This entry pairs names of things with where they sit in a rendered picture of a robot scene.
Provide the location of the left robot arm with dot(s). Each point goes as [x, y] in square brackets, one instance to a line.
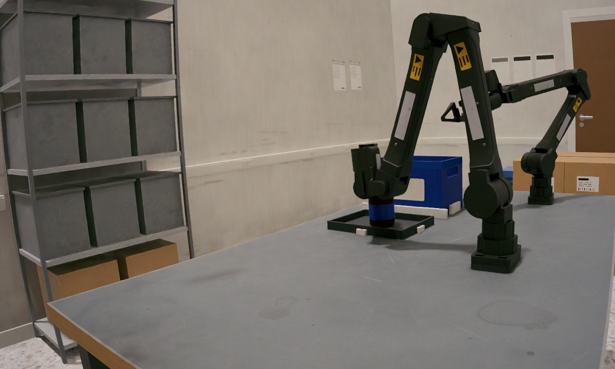
[489, 194]

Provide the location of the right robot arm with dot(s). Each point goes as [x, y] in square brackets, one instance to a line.
[535, 162]

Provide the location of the blue plastic crate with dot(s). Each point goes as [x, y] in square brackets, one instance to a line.
[435, 183]

